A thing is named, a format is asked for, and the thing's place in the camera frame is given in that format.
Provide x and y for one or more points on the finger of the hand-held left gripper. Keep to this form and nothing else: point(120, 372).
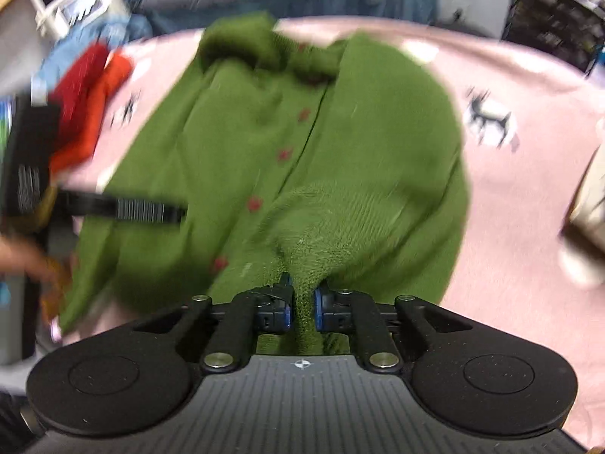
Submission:
point(142, 210)

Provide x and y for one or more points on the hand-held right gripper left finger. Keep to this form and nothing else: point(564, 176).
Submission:
point(283, 314)

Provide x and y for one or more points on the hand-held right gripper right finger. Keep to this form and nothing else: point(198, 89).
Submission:
point(319, 314)

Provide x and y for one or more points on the green knit cardigan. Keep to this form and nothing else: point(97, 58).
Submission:
point(368, 161)

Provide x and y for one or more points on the person's left hand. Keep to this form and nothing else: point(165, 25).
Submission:
point(28, 260)

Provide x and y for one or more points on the red orange cloth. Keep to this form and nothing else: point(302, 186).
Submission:
point(85, 104)

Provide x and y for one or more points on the blue denim cloth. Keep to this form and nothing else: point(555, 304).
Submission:
point(75, 42)

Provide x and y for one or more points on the pink printed blanket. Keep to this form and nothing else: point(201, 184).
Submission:
point(520, 175)

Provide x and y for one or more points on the dark storage shelf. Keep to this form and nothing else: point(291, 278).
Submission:
point(553, 14)

